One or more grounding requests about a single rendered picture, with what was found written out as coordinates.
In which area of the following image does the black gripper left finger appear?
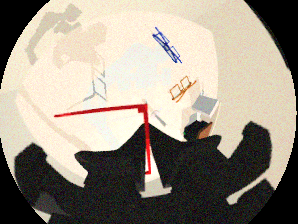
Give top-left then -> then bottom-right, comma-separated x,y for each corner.
73,124 -> 146,192

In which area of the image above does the beige flat panel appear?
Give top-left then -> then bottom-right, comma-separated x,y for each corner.
201,105 -> 220,136

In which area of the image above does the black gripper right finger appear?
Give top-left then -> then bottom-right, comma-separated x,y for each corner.
149,123 -> 222,189

